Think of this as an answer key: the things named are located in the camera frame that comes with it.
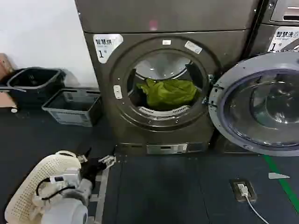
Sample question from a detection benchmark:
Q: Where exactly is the dark plastic bin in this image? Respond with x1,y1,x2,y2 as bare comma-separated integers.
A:
6,67,68,106

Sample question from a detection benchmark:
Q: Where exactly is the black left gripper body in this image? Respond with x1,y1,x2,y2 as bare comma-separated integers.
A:
80,157,106,185

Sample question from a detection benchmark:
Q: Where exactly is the grey dryer with white label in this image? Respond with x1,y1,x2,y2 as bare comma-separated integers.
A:
244,0,299,155

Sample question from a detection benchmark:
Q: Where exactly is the brown cardboard box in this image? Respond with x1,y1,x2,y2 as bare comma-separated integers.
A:
0,53,15,80

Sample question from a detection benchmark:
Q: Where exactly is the white curved lint filter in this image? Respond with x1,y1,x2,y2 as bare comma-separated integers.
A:
137,105,191,117

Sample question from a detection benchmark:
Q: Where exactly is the green floor tape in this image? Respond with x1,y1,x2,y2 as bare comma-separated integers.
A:
262,154,299,209

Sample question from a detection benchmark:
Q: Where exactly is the green garment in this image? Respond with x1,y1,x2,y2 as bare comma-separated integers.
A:
136,78,199,111

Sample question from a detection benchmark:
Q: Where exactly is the white power cable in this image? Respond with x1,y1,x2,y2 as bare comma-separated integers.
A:
244,195,267,224

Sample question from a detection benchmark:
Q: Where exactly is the floor power socket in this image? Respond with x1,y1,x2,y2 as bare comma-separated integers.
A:
229,178,259,203

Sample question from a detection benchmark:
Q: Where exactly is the grey plastic crate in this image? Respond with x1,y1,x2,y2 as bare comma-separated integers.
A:
41,88,104,128

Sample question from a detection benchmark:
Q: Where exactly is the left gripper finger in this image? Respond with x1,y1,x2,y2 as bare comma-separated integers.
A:
98,154,117,168
78,147,93,164

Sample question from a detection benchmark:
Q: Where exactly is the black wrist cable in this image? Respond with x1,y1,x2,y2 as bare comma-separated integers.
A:
35,176,78,202

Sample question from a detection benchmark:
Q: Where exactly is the round glass dryer door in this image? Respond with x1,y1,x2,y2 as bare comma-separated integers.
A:
208,51,299,157

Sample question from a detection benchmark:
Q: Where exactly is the white power plug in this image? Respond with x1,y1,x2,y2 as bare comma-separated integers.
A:
236,182,249,198

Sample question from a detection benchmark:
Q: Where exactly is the white perforated laundry basket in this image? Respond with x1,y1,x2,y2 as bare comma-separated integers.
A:
4,150,83,224

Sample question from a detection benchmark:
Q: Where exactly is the white arrow floor sticker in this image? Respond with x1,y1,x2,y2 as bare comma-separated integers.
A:
268,172,291,180

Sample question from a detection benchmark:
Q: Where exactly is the grey front-load dryer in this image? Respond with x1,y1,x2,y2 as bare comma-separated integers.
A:
75,0,260,156

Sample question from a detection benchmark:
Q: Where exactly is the wooden board with white wheel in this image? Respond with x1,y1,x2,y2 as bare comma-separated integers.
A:
0,91,19,113

